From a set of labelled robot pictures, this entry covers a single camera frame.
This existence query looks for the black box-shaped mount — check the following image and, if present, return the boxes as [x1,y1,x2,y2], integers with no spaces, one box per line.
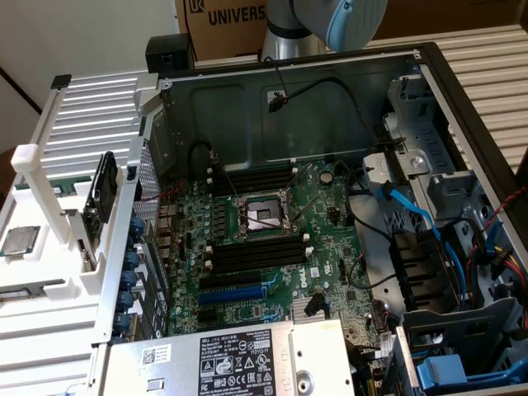
[145,34,196,78]

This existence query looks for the silver CPU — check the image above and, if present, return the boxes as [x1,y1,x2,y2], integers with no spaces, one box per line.
[0,225,41,257]

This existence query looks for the brown cardboard box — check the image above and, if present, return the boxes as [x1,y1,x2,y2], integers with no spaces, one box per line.
[175,0,528,63]

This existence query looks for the blue SATA wire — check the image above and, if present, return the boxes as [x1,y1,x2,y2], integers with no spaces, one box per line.
[377,180,471,306]
[443,220,502,306]

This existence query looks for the green motherboard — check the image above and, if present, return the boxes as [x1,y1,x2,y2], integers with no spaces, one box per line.
[154,158,399,346]

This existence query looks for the black wire loop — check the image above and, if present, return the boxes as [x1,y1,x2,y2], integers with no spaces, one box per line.
[188,139,218,182]

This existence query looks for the RAM slot white latches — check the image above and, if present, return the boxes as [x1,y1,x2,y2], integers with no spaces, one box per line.
[207,158,298,177]
[205,246,314,275]
[207,166,299,189]
[205,233,310,259]

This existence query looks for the metal CPU socket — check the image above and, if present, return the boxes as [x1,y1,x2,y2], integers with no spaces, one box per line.
[233,187,302,244]

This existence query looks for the thin metal locking lever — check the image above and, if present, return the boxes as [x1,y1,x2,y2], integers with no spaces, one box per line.
[241,191,321,230]
[209,151,243,204]

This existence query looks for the red yellow black power wire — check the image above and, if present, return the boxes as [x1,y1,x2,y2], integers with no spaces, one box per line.
[490,243,528,288]

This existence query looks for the red black twisted wire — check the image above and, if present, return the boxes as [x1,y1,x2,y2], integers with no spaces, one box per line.
[139,180,186,259]
[480,188,528,232]

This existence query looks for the long black expansion slot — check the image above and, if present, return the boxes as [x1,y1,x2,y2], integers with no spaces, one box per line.
[199,269,265,293]

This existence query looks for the black grey PC case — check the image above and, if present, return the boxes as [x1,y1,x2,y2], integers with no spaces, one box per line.
[92,40,528,396]

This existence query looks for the black wire with connector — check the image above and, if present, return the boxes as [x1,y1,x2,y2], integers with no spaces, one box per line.
[263,56,403,148]

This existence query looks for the blue expansion slot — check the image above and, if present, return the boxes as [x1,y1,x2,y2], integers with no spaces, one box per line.
[196,278,276,306]

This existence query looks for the black plastic fan duct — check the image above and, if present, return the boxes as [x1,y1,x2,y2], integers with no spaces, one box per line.
[389,229,461,317]

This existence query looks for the white parts rack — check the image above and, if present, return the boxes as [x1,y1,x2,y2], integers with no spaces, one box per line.
[0,142,139,346]

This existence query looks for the blue plastic latch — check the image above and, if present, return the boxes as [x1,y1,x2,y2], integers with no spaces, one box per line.
[414,354,528,393]

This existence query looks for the green RAM stick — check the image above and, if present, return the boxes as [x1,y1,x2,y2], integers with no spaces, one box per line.
[44,176,94,196]

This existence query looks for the grey metal drive cage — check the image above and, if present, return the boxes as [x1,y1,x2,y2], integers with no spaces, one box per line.
[402,296,528,396]

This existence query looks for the grey power supply with label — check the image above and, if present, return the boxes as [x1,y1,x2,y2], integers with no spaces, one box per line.
[106,317,356,396]

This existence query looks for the grey metal disk bay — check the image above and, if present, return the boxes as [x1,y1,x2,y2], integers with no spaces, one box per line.
[381,73,486,232]

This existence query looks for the silver finned heat sink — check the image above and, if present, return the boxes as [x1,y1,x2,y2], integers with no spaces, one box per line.
[290,295,331,321]

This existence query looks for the black graphics card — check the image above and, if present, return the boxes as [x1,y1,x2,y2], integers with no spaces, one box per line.
[76,150,119,271]

